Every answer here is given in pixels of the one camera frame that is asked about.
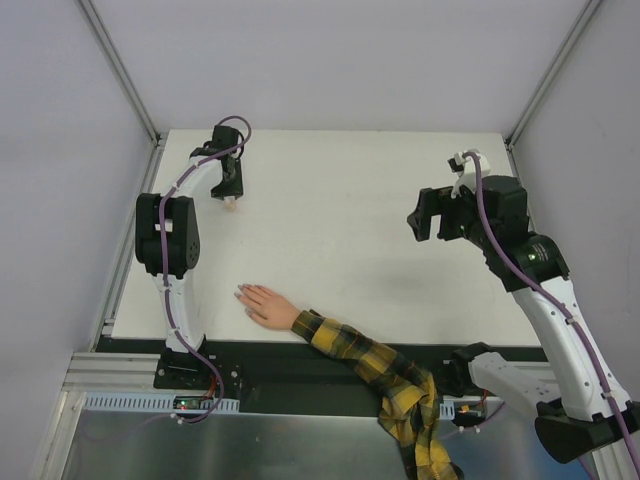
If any beige nail polish bottle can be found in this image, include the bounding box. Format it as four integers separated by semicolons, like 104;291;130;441
224;197;237;211

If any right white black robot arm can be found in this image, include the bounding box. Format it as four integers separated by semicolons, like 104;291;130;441
407;176;639;464

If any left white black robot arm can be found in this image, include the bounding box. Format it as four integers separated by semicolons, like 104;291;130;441
134;116;251;394

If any mannequin hand with painted nails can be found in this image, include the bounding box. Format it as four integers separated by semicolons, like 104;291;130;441
235;284;301;331

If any yellow black plaid shirt sleeve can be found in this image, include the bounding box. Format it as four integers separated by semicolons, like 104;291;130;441
292;310;464;479

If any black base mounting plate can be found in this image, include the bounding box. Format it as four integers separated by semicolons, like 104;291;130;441
97;337;547;417

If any left control board green led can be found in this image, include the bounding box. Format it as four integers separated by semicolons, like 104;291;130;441
173;396;216;411

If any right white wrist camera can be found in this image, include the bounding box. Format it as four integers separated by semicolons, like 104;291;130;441
448;149;491;199

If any left aluminium frame post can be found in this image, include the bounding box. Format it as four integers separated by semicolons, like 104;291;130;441
74;0;162;146

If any aluminium frame post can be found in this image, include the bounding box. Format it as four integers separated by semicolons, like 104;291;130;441
505;0;606;152
74;0;162;146

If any white slotted cable duct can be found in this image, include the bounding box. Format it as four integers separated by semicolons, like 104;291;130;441
84;392;240;415

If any right aluminium frame post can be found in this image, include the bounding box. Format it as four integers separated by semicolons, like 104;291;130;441
505;0;606;152

